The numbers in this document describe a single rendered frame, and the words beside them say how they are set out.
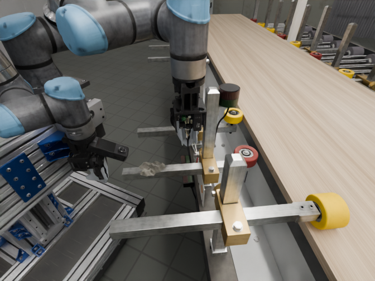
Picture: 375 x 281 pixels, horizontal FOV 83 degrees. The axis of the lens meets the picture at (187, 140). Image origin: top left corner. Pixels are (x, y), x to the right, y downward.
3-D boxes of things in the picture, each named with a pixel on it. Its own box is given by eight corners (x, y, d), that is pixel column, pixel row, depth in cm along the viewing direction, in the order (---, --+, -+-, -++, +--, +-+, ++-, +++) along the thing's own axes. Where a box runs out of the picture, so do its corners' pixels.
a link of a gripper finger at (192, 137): (189, 156, 56) (190, 129, 51) (187, 143, 61) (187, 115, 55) (201, 156, 57) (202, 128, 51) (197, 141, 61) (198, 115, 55)
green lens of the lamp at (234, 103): (219, 108, 59) (220, 101, 58) (215, 98, 64) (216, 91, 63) (240, 107, 60) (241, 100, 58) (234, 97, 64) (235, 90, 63)
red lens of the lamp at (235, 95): (220, 100, 58) (221, 93, 56) (216, 90, 62) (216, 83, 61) (241, 99, 58) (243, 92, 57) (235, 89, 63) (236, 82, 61)
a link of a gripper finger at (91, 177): (91, 183, 72) (83, 164, 66) (109, 181, 73) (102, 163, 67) (89, 190, 70) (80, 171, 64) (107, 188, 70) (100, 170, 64)
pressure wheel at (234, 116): (234, 140, 92) (238, 118, 85) (218, 134, 96) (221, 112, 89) (241, 131, 97) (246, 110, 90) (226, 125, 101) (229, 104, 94)
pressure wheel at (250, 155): (232, 184, 74) (238, 160, 67) (227, 167, 80) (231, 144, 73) (255, 182, 75) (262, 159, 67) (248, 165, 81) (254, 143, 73)
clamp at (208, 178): (203, 184, 71) (204, 174, 68) (197, 156, 81) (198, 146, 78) (220, 183, 71) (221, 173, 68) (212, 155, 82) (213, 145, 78)
